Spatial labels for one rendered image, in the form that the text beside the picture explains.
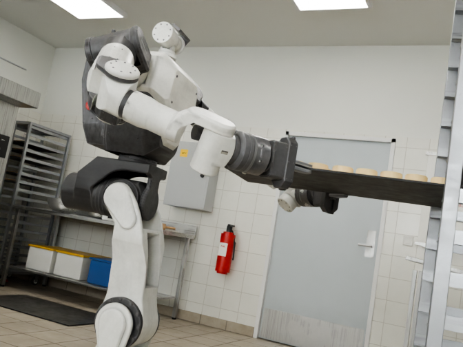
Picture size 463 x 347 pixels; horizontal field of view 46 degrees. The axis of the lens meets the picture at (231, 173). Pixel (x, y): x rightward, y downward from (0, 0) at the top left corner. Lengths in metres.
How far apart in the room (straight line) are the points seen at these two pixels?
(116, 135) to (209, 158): 0.50
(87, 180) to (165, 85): 0.37
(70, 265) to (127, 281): 4.32
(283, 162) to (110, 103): 0.40
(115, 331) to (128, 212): 0.32
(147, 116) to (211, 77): 4.96
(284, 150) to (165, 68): 0.49
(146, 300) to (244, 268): 3.98
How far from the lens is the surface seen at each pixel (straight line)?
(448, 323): 1.25
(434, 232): 1.67
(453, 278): 1.25
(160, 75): 1.55
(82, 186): 1.65
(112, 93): 1.20
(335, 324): 5.27
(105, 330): 1.56
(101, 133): 1.62
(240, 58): 6.05
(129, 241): 1.54
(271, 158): 1.21
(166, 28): 1.68
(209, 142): 1.14
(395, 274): 5.12
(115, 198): 1.57
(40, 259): 6.16
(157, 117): 1.17
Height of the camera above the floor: 0.87
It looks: 7 degrees up
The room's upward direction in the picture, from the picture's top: 10 degrees clockwise
